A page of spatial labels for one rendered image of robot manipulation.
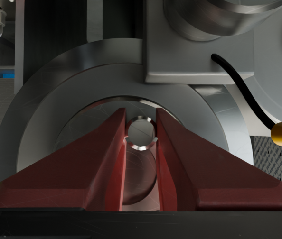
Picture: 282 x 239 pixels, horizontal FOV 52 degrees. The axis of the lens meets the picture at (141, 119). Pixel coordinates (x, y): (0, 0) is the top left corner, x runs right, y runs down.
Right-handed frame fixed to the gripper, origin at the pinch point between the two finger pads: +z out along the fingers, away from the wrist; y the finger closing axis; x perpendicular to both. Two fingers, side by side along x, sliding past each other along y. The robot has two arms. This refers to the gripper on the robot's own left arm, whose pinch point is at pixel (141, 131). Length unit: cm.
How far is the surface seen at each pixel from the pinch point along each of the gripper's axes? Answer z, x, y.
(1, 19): 38.5, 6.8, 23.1
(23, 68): 5.6, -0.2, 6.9
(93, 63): 5.4, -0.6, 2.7
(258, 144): 20.2, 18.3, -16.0
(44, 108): 3.0, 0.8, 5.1
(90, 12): 298, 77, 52
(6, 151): 2.2, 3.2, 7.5
